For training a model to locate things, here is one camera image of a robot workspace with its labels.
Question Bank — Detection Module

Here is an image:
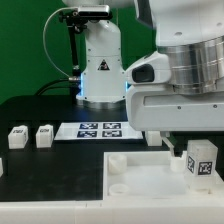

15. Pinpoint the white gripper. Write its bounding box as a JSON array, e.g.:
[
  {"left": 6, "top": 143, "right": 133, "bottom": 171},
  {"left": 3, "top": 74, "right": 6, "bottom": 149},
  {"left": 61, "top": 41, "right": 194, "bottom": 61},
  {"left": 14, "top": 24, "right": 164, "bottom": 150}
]
[{"left": 126, "top": 85, "right": 224, "bottom": 157}]

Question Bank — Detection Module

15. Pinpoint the white square tabletop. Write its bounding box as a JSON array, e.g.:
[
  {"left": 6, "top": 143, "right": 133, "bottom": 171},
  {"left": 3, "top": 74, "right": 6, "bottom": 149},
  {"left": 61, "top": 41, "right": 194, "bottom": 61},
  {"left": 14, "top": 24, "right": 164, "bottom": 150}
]
[{"left": 103, "top": 151, "right": 224, "bottom": 199}]

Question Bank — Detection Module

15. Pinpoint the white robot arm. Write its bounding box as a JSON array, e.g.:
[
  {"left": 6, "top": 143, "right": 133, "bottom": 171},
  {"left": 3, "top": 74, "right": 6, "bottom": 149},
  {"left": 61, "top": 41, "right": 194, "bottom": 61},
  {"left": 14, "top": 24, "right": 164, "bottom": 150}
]
[{"left": 62, "top": 0, "right": 224, "bottom": 132}]

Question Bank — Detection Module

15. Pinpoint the white marker sheet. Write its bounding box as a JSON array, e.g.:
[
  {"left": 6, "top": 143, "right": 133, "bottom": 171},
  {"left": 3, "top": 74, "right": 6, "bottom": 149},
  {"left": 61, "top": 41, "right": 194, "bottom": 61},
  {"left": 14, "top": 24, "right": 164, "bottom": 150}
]
[{"left": 55, "top": 122, "right": 143, "bottom": 140}]

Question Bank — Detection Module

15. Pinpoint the white part left edge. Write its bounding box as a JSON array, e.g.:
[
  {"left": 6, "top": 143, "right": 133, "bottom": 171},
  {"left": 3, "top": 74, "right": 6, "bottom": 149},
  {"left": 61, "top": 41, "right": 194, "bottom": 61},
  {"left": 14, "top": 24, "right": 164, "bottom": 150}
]
[{"left": 0, "top": 158, "right": 3, "bottom": 178}]

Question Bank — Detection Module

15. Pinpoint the white obstacle wall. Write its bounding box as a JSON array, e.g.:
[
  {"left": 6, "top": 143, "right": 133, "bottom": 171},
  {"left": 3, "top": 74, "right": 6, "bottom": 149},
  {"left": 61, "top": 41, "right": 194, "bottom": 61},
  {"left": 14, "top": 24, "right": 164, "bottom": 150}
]
[{"left": 0, "top": 192, "right": 224, "bottom": 224}]

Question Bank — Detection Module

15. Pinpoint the grey cable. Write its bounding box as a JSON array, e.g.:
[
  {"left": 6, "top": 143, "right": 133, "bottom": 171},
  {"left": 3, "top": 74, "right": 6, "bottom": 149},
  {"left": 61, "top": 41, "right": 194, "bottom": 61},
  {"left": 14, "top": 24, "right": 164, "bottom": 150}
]
[{"left": 42, "top": 7, "right": 78, "bottom": 81}]

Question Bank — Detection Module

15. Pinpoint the black cable on base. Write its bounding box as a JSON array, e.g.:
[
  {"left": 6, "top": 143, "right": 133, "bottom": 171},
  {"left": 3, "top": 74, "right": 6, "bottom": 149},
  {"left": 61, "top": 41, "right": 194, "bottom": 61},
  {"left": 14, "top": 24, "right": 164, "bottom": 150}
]
[{"left": 35, "top": 78, "right": 81, "bottom": 97}]

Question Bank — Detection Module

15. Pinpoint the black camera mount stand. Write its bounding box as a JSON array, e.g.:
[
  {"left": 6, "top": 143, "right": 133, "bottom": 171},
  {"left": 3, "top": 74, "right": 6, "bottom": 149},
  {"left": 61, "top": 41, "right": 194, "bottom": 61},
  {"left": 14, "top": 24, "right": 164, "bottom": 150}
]
[{"left": 59, "top": 5, "right": 111, "bottom": 101}]

